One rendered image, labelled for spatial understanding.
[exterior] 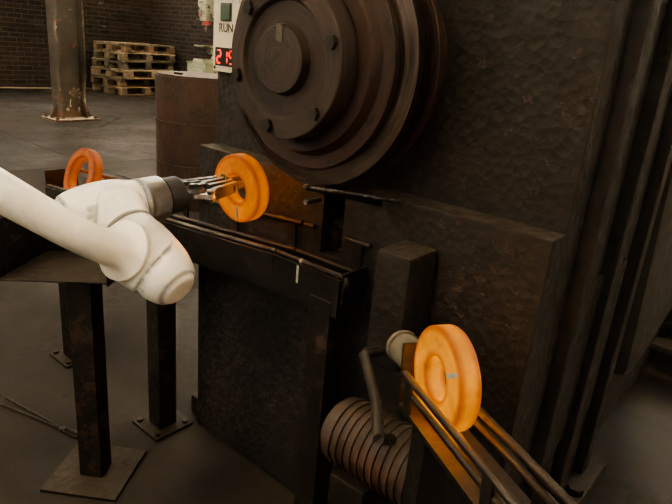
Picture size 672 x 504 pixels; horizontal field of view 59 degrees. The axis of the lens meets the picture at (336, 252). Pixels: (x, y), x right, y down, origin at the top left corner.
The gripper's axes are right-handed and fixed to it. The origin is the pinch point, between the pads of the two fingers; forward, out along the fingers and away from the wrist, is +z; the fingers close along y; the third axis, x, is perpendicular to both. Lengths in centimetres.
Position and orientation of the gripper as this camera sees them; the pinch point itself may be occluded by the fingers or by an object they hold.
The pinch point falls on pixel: (240, 180)
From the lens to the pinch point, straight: 135.0
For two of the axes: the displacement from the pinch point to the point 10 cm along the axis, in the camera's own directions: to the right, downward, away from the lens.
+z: 6.5, -2.5, 7.2
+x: 0.5, -9.3, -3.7
